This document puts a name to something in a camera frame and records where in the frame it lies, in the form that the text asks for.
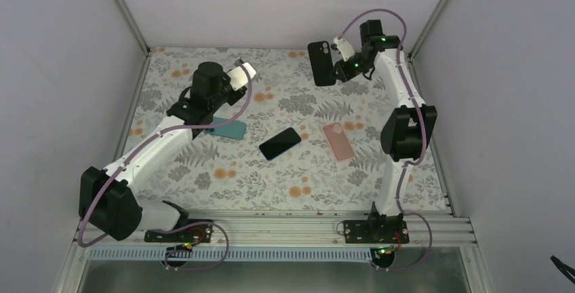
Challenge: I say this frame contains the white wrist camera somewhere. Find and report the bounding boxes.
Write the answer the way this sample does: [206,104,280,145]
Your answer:
[226,62,257,91]
[332,37,355,62]

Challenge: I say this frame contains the aluminium mounting rail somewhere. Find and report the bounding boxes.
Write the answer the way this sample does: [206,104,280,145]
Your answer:
[71,212,477,249]

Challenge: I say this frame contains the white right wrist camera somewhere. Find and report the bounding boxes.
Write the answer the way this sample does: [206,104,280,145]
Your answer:
[332,37,355,62]

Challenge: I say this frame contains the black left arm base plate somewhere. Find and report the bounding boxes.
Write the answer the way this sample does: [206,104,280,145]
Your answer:
[144,219,213,244]

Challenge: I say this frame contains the teal smartphone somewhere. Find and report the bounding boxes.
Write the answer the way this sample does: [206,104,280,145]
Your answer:
[204,121,247,140]

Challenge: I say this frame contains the black object at corner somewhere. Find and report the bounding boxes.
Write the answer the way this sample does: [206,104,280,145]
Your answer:
[550,255,575,284]

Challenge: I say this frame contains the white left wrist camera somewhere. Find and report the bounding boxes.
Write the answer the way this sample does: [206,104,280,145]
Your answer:
[226,62,257,91]

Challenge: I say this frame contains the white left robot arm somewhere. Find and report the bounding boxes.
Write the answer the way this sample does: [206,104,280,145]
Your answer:
[77,59,257,248]

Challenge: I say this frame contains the floral patterned table mat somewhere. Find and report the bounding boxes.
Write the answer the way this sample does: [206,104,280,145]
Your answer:
[103,47,450,213]

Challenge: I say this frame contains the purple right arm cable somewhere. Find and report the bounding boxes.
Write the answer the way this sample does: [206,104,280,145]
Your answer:
[339,8,433,272]

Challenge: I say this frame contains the black smartphone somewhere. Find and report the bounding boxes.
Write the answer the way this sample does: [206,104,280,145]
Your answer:
[258,128,302,161]

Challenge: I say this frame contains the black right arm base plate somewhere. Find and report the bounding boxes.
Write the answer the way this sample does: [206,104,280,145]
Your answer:
[336,216,410,244]

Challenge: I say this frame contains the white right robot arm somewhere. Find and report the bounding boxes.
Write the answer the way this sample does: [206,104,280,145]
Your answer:
[330,20,437,243]

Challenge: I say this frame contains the white slotted cable duct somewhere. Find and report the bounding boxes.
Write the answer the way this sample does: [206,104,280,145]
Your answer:
[87,246,464,263]

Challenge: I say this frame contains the black phone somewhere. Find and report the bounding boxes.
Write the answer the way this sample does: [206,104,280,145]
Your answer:
[307,41,336,87]

